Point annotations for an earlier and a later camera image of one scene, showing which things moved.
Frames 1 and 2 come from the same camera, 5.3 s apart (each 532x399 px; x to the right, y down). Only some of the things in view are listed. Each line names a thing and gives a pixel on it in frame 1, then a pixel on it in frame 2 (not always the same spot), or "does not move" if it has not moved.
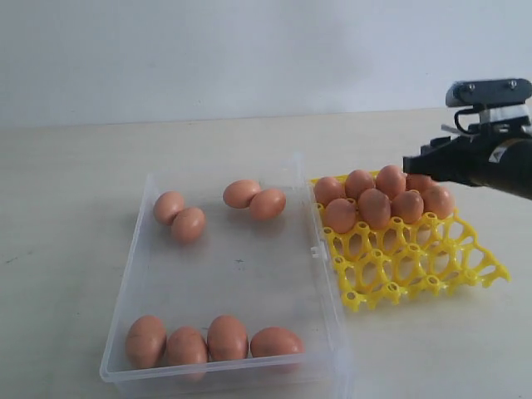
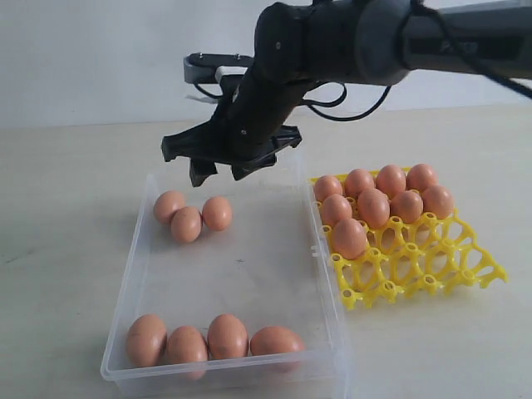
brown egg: x=375 y=207 does not move
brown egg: x=238 y=193 to x=350 y=238
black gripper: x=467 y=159 to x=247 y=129
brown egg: x=408 y=205 does not move
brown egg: x=267 y=203 to x=217 y=213
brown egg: x=439 y=200 does not move
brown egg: x=391 y=180 does not move
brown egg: x=166 y=205 does not move
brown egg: x=357 y=182 does not move
